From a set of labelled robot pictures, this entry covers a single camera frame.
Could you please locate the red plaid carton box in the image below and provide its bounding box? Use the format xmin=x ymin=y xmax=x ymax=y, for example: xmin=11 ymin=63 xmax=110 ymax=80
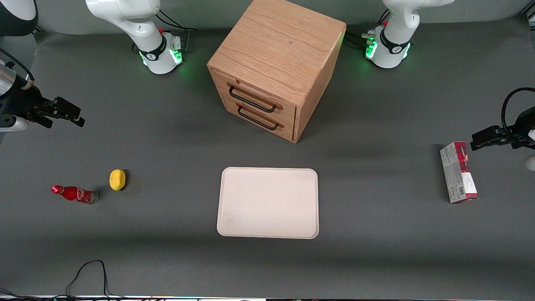
xmin=440 ymin=141 xmax=479 ymax=204

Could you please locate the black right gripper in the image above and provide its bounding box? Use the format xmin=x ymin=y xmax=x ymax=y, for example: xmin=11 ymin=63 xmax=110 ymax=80
xmin=6 ymin=85 xmax=86 ymax=128

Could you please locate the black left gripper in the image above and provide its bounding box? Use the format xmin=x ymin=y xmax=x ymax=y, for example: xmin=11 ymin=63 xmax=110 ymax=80
xmin=470 ymin=106 xmax=535 ymax=151

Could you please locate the black left wrist cable loop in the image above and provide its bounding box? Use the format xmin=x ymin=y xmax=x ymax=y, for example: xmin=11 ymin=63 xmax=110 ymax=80
xmin=501 ymin=87 xmax=535 ymax=136

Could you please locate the black left arm base cable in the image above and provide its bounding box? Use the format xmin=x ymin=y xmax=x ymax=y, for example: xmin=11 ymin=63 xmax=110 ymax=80
xmin=344 ymin=9 xmax=391 ymax=50

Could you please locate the black arm base cable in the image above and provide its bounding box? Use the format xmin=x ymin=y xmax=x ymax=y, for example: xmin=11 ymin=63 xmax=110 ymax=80
xmin=344 ymin=9 xmax=391 ymax=50
xmin=155 ymin=9 xmax=199 ymax=55

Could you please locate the yellow lemon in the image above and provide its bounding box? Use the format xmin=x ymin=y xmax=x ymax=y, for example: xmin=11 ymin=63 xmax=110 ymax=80
xmin=109 ymin=169 xmax=126 ymax=191

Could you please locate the black cable on table edge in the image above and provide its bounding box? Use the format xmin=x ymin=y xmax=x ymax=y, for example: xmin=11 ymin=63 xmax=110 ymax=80
xmin=0 ymin=260 xmax=138 ymax=301

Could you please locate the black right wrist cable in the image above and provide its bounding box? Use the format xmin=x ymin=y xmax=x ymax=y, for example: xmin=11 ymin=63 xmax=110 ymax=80
xmin=0 ymin=48 xmax=35 ymax=91

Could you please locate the black metal drawer handle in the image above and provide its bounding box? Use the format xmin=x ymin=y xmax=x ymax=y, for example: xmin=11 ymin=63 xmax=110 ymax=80
xmin=227 ymin=83 xmax=283 ymax=113
xmin=236 ymin=103 xmax=284 ymax=131

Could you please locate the wooden drawer cabinet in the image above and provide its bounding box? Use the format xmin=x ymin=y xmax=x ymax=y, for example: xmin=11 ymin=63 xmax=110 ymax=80
xmin=207 ymin=0 xmax=347 ymax=144

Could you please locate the wooden drawer front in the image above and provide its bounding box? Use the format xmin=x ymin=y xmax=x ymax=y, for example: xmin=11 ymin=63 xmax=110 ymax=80
xmin=210 ymin=68 xmax=298 ymax=122
xmin=223 ymin=97 xmax=296 ymax=141

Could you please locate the beige rectangular tray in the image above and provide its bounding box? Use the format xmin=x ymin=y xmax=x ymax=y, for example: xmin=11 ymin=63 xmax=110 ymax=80
xmin=217 ymin=167 xmax=319 ymax=240

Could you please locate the red coke bottle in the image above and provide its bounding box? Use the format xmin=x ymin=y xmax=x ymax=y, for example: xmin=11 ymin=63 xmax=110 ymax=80
xmin=51 ymin=185 xmax=99 ymax=205

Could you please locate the black right arm base cable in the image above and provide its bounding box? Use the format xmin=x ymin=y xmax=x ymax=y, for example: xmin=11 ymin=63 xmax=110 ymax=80
xmin=155 ymin=9 xmax=199 ymax=55

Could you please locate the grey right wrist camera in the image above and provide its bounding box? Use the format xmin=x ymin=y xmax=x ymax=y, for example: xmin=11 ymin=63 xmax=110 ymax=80
xmin=0 ymin=116 xmax=30 ymax=133

